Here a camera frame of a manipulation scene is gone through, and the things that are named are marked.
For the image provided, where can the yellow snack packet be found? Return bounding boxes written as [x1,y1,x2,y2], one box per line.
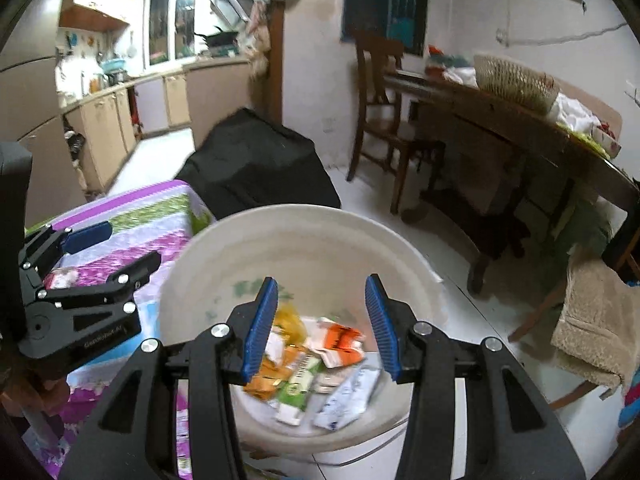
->
[272,302,308,346]

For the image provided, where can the floral printed box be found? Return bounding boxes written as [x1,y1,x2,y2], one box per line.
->
[590,122,623,158]

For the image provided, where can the pile of folded clothes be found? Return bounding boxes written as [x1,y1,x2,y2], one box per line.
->
[427,45,478,86]

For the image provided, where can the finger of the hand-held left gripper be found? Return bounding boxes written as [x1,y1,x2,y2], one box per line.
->
[20,221,113,273]
[37,250,162,311]

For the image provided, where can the gold orange wrapper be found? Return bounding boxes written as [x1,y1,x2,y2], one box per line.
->
[243,347,291,403]

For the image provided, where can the clear red snack packet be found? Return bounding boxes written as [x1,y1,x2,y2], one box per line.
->
[42,266,81,291]

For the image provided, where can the white blue packet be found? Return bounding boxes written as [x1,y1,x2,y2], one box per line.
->
[312,365,383,433]

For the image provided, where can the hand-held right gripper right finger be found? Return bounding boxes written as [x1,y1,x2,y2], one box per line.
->
[364,274,586,480]

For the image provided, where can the wooden chair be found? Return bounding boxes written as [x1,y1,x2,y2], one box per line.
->
[346,30,446,216]

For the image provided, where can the white bag on table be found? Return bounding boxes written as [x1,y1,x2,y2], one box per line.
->
[550,92,601,133]

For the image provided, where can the dark blue window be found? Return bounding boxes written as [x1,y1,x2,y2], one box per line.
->
[341,0,431,57]

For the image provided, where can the woven basket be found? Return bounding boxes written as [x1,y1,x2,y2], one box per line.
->
[472,54,561,113]

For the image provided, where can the green white carton box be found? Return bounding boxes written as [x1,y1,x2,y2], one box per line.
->
[275,355,326,426]

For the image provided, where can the white plastic bucket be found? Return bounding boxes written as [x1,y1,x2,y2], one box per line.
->
[159,203,446,453]

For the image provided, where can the wall cable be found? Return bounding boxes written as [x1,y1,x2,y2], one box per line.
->
[495,22,626,46]

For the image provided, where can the black fabric bag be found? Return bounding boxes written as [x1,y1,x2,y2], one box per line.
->
[175,107,342,221]

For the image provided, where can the hanging beige bags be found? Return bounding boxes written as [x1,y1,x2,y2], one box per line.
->
[242,0,273,78]

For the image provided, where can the kitchen window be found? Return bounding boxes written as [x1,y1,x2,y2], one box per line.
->
[145,0,201,68]

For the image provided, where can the orange white packet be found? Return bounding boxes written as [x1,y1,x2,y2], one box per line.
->
[305,316,366,368]

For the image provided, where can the grey refrigerator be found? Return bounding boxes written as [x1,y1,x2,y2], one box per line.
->
[0,10,83,211]

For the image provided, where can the dark wooden table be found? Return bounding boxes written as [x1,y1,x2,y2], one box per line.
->
[382,72,640,311]

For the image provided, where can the black wok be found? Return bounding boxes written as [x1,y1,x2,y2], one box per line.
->
[194,26,240,47]

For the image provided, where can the blue red cloth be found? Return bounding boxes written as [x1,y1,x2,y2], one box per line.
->
[617,365,640,431]

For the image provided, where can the beige kitchen base cabinets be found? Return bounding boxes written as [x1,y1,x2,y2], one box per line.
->
[60,57,251,196]

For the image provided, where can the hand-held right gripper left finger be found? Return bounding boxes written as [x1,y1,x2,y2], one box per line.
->
[59,276,279,480]

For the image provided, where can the dark wooden bench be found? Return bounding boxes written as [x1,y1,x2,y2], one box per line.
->
[420,187,531,261]

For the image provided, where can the colourful striped tablecloth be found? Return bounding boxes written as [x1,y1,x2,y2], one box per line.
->
[20,180,216,480]

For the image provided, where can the beige towel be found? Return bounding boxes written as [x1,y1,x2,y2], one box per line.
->
[550,245,640,391]

